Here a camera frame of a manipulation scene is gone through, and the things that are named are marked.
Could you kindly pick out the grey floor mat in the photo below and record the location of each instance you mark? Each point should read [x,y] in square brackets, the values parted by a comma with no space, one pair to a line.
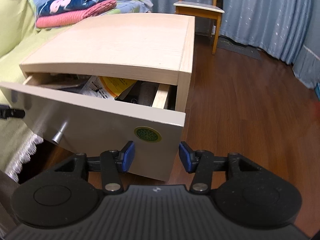
[228,44]

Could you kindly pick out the yellow white booklet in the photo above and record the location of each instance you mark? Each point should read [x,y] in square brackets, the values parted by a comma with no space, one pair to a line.
[106,87]

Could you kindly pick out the pink folded blanket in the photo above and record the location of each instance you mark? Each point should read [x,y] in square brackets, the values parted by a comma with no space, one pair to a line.
[73,17]

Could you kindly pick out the beige wooden nightstand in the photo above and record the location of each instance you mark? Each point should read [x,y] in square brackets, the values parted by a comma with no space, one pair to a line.
[140,46]

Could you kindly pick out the upper beige drawer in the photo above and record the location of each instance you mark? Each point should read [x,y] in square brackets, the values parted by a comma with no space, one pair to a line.
[90,125]

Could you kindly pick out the blue star curtain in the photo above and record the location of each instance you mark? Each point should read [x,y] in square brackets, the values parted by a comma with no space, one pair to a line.
[287,30]

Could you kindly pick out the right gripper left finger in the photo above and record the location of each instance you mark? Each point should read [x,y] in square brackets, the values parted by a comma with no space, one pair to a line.
[114,162]

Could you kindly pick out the round green sticker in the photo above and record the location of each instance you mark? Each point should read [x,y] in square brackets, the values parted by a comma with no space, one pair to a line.
[147,134]

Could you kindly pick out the navy patterned folded blanket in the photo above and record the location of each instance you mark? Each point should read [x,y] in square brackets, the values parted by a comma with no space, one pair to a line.
[54,7]

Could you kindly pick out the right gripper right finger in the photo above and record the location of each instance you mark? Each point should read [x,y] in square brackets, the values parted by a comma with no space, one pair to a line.
[201,164]

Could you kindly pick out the light green sofa cover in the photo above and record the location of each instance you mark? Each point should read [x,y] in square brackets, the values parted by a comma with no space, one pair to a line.
[19,39]

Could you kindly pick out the wooden white chair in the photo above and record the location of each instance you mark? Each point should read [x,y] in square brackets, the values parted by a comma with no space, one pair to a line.
[209,11]

